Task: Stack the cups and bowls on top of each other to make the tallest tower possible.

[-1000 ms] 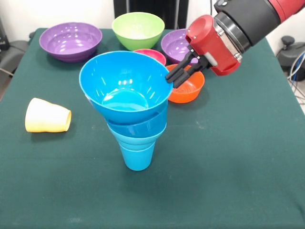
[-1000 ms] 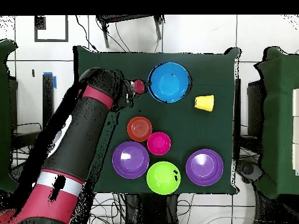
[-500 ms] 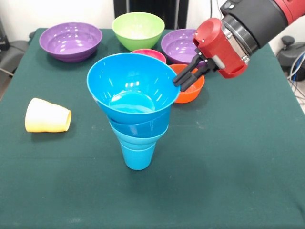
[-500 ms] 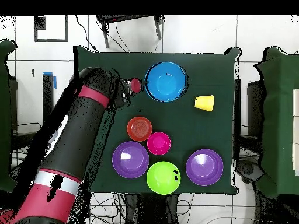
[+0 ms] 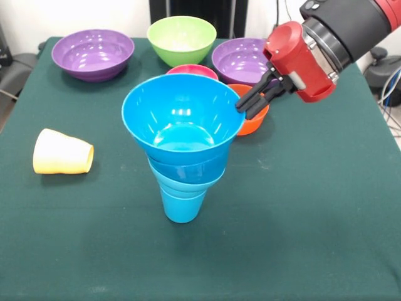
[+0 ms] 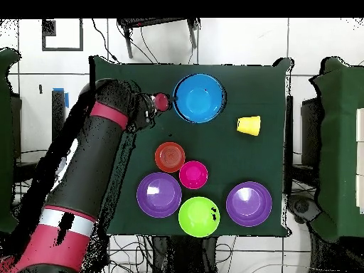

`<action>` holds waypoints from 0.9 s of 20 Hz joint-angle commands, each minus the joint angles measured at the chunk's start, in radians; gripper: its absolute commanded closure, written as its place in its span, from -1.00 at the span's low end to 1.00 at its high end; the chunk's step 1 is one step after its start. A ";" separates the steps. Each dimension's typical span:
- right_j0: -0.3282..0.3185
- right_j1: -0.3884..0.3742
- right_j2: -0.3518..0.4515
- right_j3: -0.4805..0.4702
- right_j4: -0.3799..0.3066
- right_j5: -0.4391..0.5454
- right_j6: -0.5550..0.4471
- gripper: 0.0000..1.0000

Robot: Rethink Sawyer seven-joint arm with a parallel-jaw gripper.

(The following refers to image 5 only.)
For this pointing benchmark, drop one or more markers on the dark green table cloth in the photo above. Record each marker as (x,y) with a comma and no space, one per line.
(188,260)

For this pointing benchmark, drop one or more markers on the blue plastic cup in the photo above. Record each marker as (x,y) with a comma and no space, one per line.
(181,210)

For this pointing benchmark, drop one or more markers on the cyan plastic bowl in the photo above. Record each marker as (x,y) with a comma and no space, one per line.
(181,188)

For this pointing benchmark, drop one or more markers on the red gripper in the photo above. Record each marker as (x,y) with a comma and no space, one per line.
(297,66)

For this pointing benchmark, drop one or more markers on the orange plastic bowl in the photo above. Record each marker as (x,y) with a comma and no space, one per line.
(255,123)

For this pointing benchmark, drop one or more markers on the green plastic bowl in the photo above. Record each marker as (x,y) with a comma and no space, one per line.
(181,40)

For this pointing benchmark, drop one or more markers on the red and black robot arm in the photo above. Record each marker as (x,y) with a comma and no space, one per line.
(354,25)

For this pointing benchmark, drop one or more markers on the large blue plastic bowl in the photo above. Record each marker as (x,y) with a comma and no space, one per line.
(175,109)

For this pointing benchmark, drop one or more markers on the yellow plastic cup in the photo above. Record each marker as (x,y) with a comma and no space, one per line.
(59,153)

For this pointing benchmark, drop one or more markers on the pink plastic bowl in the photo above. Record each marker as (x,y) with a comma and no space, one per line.
(191,69)

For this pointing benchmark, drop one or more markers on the small blue plastic bowl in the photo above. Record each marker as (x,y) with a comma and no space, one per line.
(188,172)

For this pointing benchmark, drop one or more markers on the purple plastic bowl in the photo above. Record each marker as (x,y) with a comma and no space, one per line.
(94,53)
(238,62)

